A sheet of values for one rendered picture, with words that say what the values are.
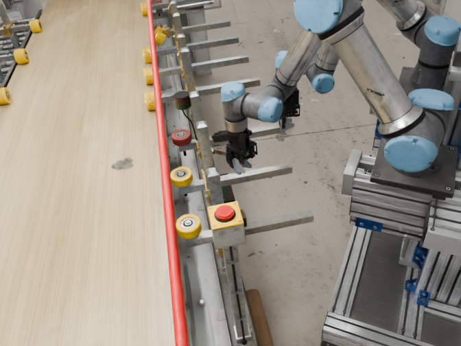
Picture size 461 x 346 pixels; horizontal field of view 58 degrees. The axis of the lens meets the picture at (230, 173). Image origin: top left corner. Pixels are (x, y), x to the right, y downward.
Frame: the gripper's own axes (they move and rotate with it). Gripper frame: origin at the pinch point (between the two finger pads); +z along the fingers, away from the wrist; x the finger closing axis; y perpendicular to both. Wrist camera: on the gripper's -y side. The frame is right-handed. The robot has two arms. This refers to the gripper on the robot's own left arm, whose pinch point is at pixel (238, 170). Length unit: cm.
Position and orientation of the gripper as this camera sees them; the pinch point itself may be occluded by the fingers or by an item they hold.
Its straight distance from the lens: 152.5
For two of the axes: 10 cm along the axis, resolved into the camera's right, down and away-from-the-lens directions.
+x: 7.0, -5.2, 4.9
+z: 1.1, 7.5, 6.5
